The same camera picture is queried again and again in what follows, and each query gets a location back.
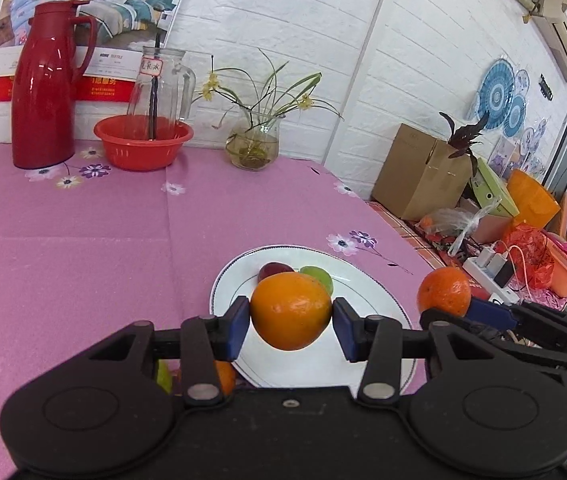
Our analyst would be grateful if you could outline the large orange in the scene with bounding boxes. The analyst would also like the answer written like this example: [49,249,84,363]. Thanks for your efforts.
[250,272,332,351]

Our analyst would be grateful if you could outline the mandarin with speckled skin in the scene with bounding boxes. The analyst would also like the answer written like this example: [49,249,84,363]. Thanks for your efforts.
[417,266,472,316]

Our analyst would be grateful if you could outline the large green apple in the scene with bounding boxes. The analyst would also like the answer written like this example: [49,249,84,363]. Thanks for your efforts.
[156,360,173,394]

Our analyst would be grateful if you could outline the mandarin with green stem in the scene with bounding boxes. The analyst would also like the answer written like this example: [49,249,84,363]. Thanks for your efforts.
[215,361,237,396]

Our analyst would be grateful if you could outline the white ceramic plate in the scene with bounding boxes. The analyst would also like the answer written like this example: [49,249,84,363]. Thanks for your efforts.
[210,245,413,392]

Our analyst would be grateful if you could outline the white power strip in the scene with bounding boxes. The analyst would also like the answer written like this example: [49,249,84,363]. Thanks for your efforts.
[462,247,521,304]

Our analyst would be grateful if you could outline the small green apple on plate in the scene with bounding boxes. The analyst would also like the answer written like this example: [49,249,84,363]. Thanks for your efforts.
[299,266,333,296]

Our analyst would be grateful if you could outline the small red apple on plate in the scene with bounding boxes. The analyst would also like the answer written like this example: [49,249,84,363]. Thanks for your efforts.
[258,262,294,283]

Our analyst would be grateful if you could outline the red plastic bag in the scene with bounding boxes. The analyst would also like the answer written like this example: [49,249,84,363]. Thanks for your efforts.
[496,223,555,289]

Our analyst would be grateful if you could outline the plaid cloth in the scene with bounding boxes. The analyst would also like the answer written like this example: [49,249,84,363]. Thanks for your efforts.
[368,202,445,270]

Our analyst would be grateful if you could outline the clear plastic bag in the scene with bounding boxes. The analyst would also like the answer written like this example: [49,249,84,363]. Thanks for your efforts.
[417,198,501,257]

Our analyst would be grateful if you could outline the orange plastic bin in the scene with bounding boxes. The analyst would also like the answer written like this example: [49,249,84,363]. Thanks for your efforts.
[507,169,560,229]

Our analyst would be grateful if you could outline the green box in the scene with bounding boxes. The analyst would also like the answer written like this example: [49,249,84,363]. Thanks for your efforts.
[470,158,519,218]

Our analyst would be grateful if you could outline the brown cardboard box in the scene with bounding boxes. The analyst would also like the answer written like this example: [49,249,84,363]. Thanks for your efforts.
[371,124,472,221]

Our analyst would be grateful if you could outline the glass vase with plant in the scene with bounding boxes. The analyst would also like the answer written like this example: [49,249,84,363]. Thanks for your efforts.
[194,56,341,171]

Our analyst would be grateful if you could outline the dark purple leaf plant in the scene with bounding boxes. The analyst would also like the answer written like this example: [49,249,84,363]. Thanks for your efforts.
[439,112,489,174]

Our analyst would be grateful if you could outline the pink floral tablecloth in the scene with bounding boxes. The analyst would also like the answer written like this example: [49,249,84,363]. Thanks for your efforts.
[0,143,430,479]

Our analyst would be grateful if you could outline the red plastic basket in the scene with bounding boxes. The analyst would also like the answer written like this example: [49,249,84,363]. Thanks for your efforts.
[94,115,194,171]

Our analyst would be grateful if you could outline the blue paper fan decorations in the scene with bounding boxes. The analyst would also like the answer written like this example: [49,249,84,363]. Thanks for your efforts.
[468,57,549,172]

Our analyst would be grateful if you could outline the black straw in pitcher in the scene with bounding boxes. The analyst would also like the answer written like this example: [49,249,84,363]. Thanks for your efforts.
[148,30,162,140]

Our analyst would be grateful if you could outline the clear glass pitcher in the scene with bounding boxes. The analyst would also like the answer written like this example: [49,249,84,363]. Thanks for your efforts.
[126,47,196,133]

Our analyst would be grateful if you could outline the red thermos jug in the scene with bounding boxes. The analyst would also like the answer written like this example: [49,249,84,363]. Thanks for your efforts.
[11,0,97,170]

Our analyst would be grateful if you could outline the bedding wall poster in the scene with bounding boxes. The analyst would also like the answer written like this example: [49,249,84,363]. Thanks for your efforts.
[0,0,180,102]

